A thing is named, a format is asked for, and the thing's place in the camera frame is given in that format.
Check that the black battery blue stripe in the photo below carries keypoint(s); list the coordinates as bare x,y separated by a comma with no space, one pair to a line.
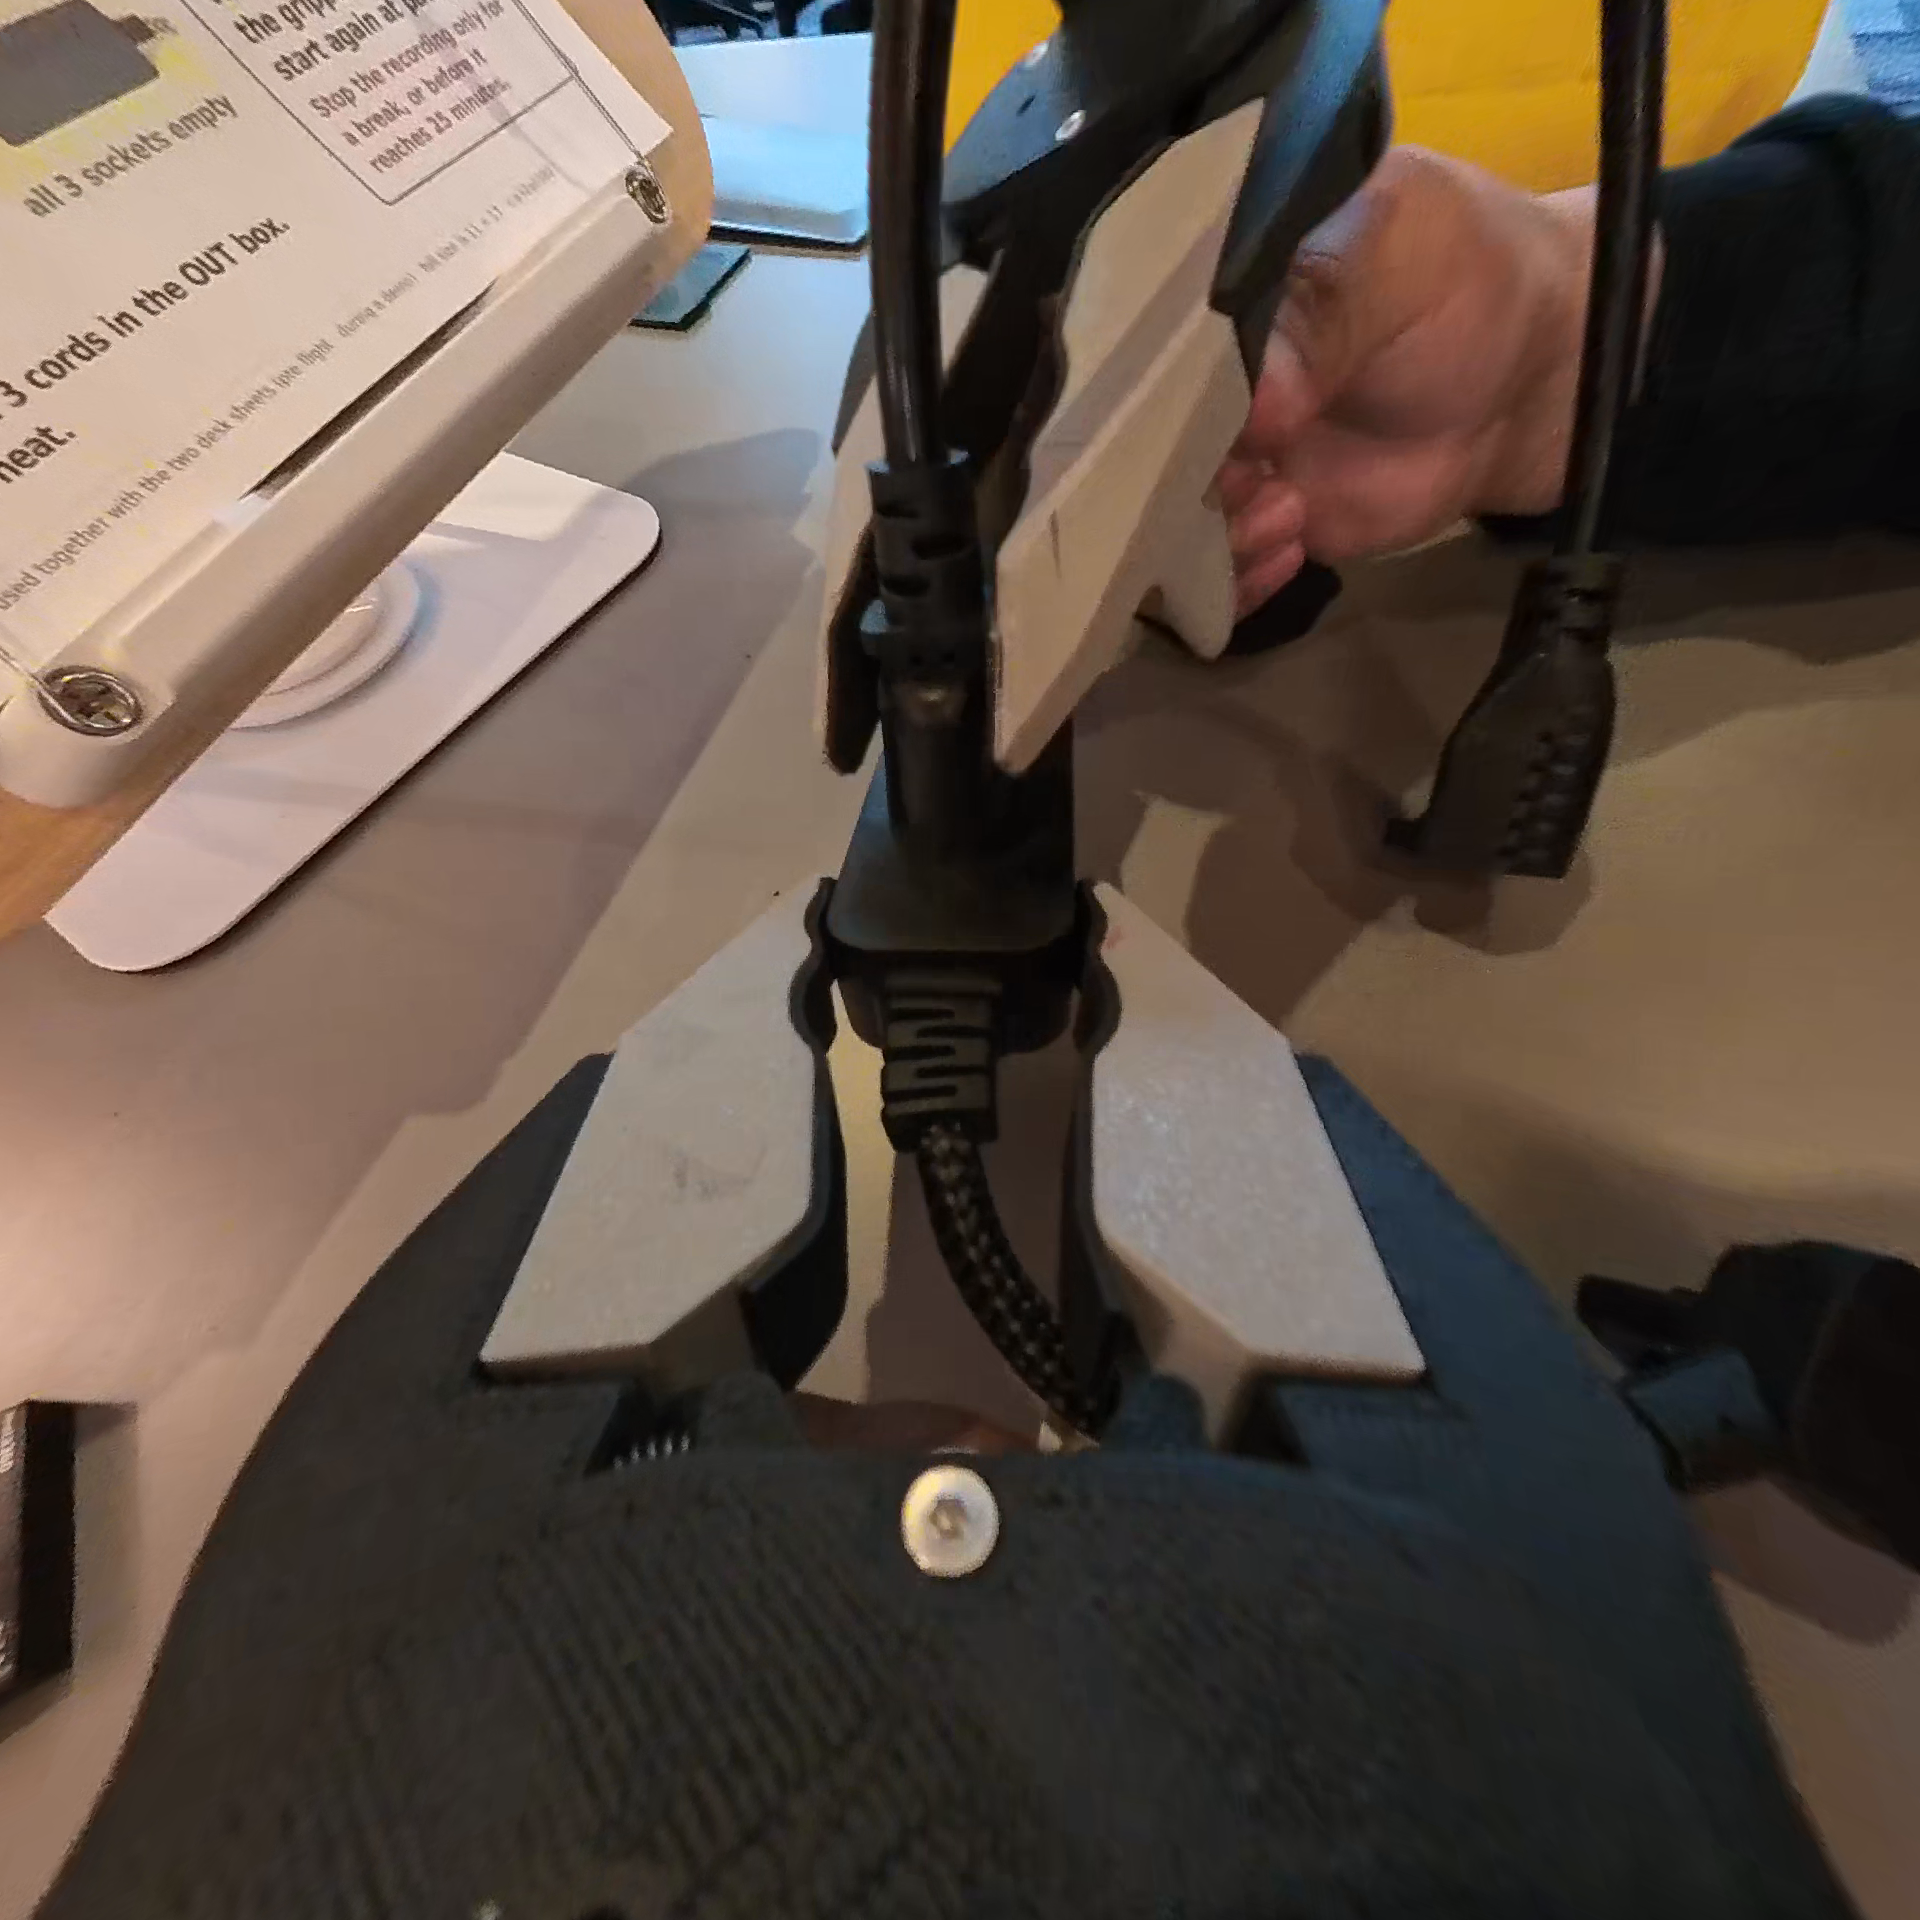
30,1546

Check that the silver flat device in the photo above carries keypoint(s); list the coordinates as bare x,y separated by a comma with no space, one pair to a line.
781,149

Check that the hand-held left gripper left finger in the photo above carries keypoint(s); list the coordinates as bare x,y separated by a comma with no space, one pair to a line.
692,1201

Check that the black square pad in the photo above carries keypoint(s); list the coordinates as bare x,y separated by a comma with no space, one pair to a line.
692,283

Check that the yellow plastic bin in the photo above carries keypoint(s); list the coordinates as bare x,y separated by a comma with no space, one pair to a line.
1500,76

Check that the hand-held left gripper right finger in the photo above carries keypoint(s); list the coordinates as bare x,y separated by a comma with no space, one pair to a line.
1245,1215

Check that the person's right hand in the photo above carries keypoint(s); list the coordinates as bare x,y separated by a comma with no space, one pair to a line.
1424,345

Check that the white board stand base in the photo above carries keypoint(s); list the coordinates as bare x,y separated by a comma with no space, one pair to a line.
451,675

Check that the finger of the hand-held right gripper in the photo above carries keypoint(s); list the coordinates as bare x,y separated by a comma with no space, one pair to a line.
848,645
1126,450

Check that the person's right forearm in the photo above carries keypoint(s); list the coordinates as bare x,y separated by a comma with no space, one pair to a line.
1787,330

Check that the wooden instruction sheet board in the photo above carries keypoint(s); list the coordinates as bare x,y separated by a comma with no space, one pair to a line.
301,299

